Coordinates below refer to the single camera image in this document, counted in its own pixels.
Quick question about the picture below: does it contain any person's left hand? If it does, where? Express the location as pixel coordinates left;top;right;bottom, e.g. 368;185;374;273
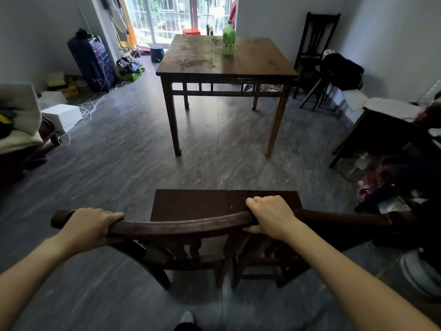
58;208;125;255

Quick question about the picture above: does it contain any person's right hand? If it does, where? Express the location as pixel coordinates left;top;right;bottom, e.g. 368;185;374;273
243;195;304;243

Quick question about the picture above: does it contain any dark wooden chair curved back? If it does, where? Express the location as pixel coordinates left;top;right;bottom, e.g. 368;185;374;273
51;189;394;291

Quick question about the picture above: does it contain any person's right forearm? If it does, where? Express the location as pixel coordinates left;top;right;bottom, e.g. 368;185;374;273
285;217;441;331

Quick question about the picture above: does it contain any person's left forearm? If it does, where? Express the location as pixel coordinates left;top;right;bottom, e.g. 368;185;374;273
0;234;77;331

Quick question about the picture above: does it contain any person's shoe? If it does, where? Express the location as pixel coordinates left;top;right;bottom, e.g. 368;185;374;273
173;310;203;331

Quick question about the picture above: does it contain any pile of bags and clutter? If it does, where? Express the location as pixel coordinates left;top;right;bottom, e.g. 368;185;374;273
355;153;441;217

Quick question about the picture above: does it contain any large white box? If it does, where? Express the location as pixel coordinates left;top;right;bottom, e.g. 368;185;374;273
41;103;83;134

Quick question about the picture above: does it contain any dark side table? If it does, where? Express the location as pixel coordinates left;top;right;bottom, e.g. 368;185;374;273
329;106;441;190

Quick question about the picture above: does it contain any pile of folded clothes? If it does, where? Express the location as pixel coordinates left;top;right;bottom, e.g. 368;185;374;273
0;82;44;156

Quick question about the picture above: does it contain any brown wooden square table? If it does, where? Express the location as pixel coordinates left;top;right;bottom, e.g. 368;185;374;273
155;34;299;159

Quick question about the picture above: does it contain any white blue round object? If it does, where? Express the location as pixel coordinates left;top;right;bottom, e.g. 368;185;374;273
399;249;441;301

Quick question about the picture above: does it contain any dark blue suitcase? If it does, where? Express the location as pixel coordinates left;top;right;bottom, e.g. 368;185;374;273
67;28;116;94

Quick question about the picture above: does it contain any black bag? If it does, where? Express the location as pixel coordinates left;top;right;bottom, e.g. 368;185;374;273
320;53;365;92

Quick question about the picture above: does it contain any white paper sheet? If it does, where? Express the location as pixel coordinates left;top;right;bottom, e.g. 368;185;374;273
363;97;422;123

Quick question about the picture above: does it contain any green plastic bottle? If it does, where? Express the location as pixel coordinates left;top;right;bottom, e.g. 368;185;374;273
222;20;236;57

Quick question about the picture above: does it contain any black wooden slat-back chair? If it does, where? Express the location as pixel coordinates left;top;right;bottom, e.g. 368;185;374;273
292;11;341;100

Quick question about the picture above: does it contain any yellow curtain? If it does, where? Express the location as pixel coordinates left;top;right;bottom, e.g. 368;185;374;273
118;0;138;49

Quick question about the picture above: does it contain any hanging grey garment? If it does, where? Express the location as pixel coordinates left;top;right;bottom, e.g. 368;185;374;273
100;0;129;42

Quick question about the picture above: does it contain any glass balcony door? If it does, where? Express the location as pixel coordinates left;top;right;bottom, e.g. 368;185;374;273
123;0;239;45

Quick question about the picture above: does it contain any white cable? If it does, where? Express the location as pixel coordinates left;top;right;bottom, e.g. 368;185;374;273
57;57;133;147

